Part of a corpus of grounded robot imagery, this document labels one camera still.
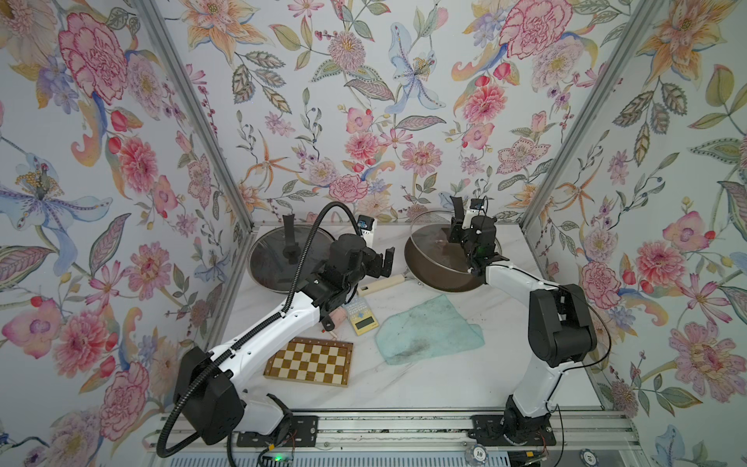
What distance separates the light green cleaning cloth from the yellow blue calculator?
0.09 feet

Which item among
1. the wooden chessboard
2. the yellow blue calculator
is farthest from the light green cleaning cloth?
the wooden chessboard

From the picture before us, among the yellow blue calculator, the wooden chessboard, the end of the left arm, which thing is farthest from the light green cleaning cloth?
the end of the left arm

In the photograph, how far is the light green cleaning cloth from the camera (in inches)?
35.1

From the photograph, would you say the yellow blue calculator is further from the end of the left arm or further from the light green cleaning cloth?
the end of the left arm

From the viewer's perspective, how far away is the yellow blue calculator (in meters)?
0.93

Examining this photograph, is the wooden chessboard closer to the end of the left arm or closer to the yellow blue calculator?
the yellow blue calculator

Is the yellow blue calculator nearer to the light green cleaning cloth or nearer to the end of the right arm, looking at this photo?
the light green cleaning cloth

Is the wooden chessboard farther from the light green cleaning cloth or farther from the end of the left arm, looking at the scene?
the end of the left arm

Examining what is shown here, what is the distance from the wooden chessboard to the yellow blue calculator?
0.06 meters

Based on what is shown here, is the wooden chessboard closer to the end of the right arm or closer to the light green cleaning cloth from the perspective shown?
the light green cleaning cloth

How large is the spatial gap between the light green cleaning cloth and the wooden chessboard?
0.13 metres

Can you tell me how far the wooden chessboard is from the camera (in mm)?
819

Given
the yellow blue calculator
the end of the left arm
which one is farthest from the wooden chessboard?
the end of the left arm

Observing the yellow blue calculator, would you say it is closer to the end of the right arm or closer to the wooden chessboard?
the wooden chessboard
